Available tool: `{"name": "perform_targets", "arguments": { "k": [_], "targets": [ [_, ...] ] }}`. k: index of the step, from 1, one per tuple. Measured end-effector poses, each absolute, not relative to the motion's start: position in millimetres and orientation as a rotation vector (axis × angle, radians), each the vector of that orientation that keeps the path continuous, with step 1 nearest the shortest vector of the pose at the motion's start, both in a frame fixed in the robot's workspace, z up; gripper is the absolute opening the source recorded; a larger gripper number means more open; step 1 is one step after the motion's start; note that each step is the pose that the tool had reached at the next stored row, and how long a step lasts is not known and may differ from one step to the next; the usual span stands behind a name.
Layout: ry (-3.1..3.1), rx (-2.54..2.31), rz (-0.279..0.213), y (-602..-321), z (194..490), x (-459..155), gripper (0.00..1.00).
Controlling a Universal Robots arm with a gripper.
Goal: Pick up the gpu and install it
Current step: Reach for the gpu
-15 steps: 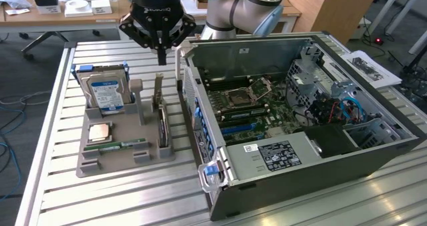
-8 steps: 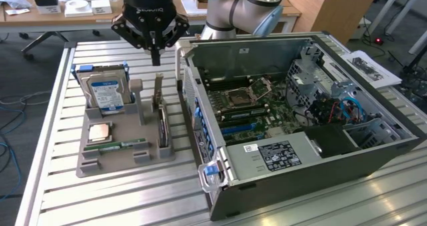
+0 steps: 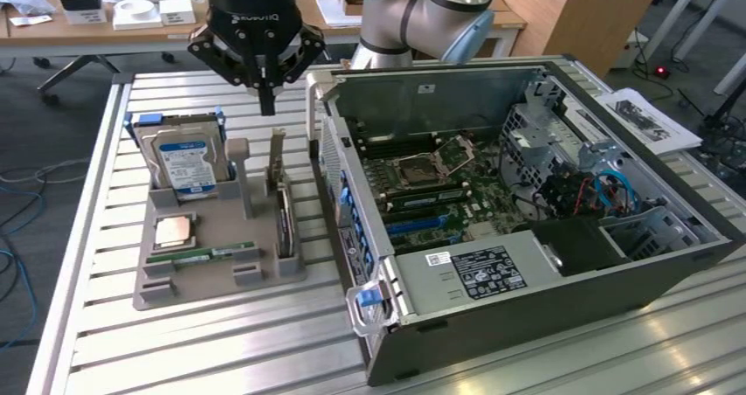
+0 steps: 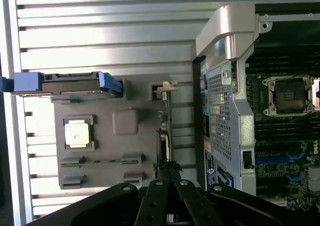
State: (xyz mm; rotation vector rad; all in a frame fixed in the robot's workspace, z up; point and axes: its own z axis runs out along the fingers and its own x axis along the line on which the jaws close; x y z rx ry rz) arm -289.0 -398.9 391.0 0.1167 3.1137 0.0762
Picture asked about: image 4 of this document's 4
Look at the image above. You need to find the grey parts rack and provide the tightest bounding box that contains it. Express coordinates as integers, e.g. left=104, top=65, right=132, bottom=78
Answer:
left=51, top=73, right=176, bottom=191

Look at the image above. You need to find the green RAM stick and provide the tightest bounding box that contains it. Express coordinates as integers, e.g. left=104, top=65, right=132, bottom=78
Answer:
left=61, top=160, right=143, bottom=166

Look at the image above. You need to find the green motherboard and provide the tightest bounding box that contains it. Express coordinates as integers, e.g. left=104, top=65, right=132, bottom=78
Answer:
left=246, top=48, right=320, bottom=209

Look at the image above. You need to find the blue expansion slot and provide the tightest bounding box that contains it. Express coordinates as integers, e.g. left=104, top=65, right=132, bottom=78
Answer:
left=254, top=155, right=305, bottom=164

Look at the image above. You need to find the open black PC case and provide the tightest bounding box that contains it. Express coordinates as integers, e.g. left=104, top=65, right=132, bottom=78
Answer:
left=192, top=3, right=320, bottom=212

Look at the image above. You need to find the silver CPU chip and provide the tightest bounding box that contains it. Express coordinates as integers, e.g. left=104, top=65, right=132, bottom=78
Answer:
left=64, top=119, right=88, bottom=146

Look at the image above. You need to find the hard disk in blue caddy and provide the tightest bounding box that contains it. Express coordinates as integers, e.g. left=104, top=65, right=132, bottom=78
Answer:
left=0, top=71, right=125, bottom=99

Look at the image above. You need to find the CPU socket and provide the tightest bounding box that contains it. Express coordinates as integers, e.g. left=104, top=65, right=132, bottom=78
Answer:
left=262, top=74, right=317, bottom=117

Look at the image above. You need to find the metal socket cover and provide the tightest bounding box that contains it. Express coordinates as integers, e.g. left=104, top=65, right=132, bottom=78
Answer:
left=311, top=77, right=320, bottom=104

